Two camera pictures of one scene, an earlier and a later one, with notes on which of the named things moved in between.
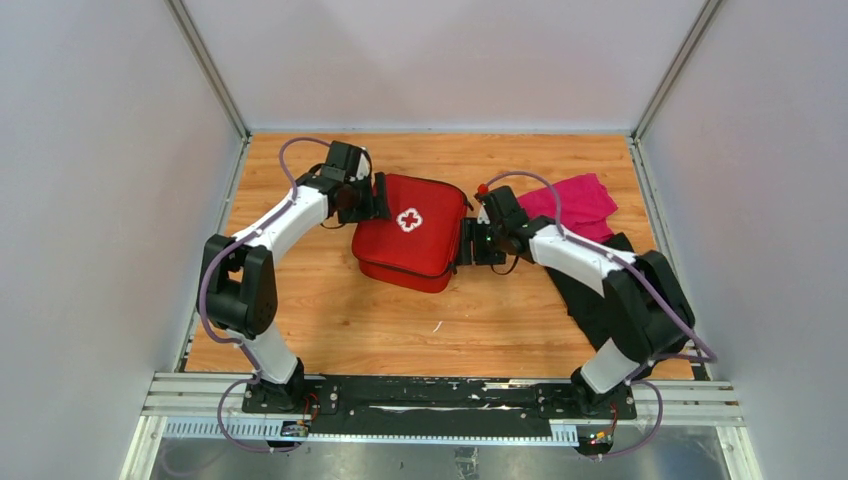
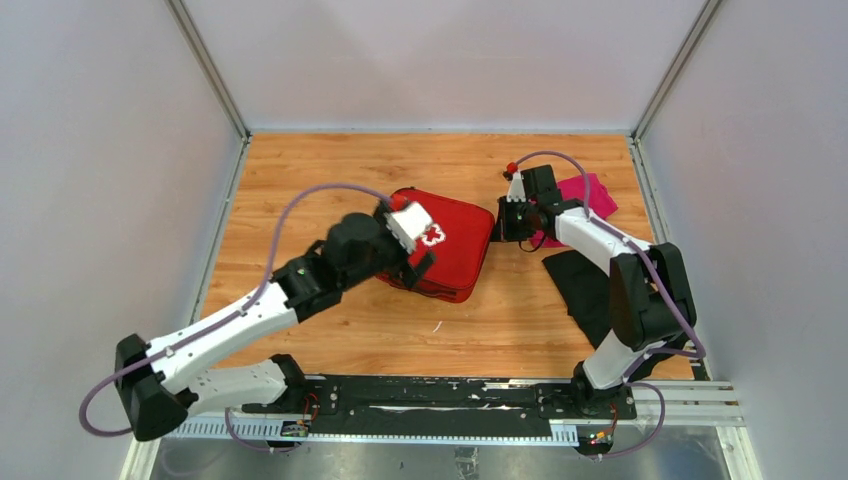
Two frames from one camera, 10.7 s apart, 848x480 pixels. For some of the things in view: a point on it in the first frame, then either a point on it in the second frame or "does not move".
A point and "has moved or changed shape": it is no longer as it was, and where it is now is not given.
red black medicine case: [415, 249] has moved or changed shape
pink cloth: [582, 205] does not move
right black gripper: [471, 231] → [504, 230]
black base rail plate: [436, 406] does not move
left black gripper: [367, 211] → [403, 267]
